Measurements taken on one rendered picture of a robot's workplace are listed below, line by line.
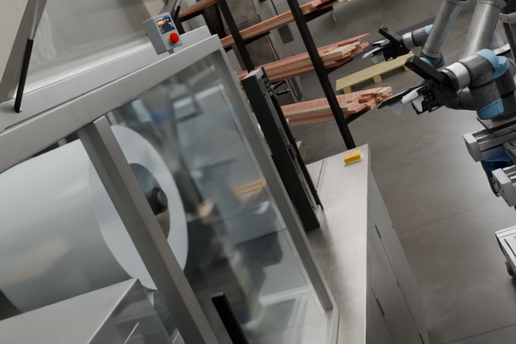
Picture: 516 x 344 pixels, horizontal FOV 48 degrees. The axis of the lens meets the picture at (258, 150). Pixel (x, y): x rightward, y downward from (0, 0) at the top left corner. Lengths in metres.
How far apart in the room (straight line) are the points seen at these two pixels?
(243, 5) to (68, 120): 7.86
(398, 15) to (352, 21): 0.93
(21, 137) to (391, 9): 11.94
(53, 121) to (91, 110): 0.08
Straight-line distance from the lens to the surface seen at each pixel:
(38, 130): 0.59
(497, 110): 1.80
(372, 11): 12.36
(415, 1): 12.43
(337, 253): 1.69
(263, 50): 8.36
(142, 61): 2.24
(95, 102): 0.69
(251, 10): 8.37
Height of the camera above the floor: 1.61
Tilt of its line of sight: 12 degrees down
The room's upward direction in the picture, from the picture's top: 24 degrees counter-clockwise
